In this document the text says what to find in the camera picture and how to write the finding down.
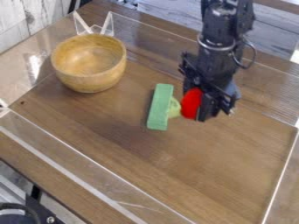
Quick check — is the green rectangular block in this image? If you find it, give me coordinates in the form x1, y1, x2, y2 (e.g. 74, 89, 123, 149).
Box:
145, 83, 173, 130

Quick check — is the clear acrylic tray wall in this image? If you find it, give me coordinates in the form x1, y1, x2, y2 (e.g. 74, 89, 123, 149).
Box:
0, 13, 299, 224

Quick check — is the black table clamp bracket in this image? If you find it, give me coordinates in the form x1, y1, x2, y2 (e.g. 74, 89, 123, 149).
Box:
0, 185, 68, 224

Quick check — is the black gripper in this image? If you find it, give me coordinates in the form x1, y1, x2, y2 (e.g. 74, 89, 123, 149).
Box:
179, 46, 240, 122

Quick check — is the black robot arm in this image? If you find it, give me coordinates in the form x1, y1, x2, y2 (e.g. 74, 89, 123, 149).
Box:
179, 0, 255, 122

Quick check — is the red plush tomato toy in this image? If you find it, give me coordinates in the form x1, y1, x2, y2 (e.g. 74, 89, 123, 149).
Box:
168, 87, 203, 120

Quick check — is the wooden bowl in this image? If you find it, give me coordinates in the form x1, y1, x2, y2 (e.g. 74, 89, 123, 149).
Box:
50, 34, 127, 93

